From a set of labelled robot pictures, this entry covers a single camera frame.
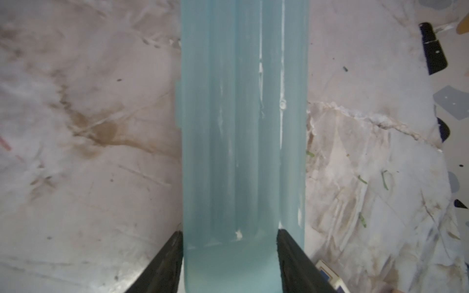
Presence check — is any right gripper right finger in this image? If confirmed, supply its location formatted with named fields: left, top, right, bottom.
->
left=277, top=229, right=335, bottom=293

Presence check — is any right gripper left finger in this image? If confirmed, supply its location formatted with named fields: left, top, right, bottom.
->
left=125, top=231, right=183, bottom=293

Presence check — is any teal translucent pencil case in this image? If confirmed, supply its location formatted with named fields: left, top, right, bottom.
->
left=177, top=1, right=309, bottom=293

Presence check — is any playing card box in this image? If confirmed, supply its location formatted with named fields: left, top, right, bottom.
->
left=316, top=260, right=350, bottom=293

